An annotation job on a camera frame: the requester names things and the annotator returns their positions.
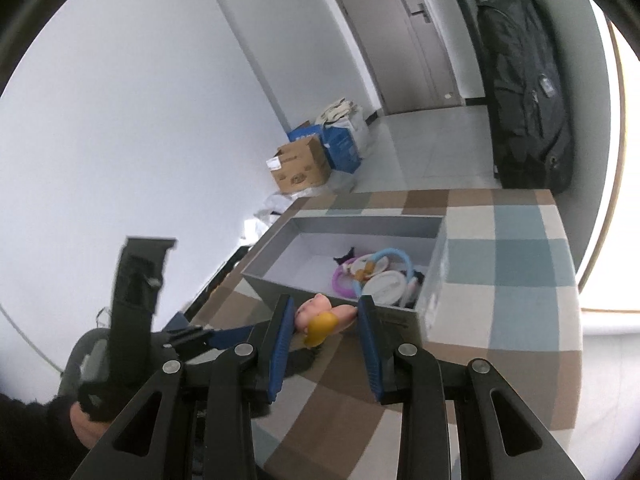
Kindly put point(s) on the grey cardboard box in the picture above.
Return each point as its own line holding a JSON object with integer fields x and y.
{"x": 280, "y": 257}

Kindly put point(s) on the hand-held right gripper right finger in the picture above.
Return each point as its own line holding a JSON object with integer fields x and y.
{"x": 370, "y": 350}

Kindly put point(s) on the brown cardboard box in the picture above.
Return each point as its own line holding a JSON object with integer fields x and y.
{"x": 300, "y": 165}

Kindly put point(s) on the checked tablecloth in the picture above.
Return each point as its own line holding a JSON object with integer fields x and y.
{"x": 525, "y": 270}

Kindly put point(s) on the blue cardboard box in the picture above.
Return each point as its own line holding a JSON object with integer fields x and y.
{"x": 342, "y": 147}

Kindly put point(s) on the white round compact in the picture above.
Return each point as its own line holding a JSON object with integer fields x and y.
{"x": 385, "y": 287}

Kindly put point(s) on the black bow hair clip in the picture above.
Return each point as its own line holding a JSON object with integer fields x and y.
{"x": 345, "y": 256}

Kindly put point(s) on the black backpack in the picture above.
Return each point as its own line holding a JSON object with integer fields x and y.
{"x": 530, "y": 100}

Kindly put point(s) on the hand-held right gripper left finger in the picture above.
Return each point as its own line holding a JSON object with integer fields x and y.
{"x": 280, "y": 345}

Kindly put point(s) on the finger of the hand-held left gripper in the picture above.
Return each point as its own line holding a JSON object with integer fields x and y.
{"x": 230, "y": 337}

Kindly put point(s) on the pink pig hair clip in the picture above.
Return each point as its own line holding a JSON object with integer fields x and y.
{"x": 320, "y": 330}

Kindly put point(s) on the person's left hand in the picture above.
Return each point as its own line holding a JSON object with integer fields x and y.
{"x": 87, "y": 427}

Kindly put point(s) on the grey door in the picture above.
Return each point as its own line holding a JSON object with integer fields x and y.
{"x": 400, "y": 35}

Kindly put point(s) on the person's left forearm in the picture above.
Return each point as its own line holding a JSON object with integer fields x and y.
{"x": 30, "y": 440}

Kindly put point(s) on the white plastic bag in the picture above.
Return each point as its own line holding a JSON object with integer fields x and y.
{"x": 270, "y": 210}

